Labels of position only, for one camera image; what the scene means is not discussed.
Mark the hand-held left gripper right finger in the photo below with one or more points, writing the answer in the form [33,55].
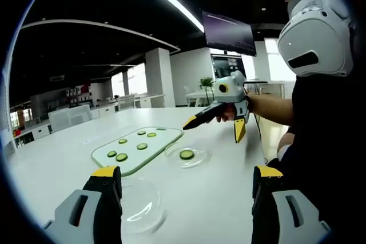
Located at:
[288,215]

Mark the clear glass petri dish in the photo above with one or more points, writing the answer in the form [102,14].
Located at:
[200,152]

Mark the person's right hand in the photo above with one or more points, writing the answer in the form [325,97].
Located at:
[228,114]

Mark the white square column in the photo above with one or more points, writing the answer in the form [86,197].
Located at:
[160,78]

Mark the white slatted chair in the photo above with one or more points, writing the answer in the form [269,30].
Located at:
[126,101]

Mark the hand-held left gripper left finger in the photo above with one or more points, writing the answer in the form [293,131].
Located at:
[83,212]

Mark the white cutting board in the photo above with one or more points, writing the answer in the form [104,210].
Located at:
[160,144]

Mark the white low cabinet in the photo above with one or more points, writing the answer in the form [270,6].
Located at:
[34,134]

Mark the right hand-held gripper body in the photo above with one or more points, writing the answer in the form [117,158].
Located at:
[234,87]

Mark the small wall screen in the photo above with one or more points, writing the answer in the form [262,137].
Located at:
[227,67]

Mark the hanging dark monitor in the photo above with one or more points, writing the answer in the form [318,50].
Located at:
[228,32]

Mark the person in black shirt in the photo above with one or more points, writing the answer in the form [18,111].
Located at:
[328,155]

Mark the long ceiling light strip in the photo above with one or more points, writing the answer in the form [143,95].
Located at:
[171,1]

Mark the red white wall display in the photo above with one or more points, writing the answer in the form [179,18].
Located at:
[78,94]

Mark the round green cucumber slice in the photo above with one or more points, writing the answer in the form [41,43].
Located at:
[186,154]

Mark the green potted plant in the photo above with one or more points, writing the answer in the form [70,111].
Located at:
[207,84]

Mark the group of cucumber slices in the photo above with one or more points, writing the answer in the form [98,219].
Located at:
[121,157]

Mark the clear petri dish lid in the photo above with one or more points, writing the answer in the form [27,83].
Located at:
[143,198]

